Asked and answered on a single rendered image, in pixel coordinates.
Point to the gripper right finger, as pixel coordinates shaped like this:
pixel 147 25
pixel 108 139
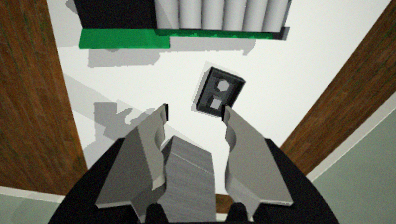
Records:
pixel 259 175

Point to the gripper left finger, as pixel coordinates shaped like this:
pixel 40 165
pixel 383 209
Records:
pixel 123 182

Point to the black open tray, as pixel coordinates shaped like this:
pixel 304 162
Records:
pixel 210 88

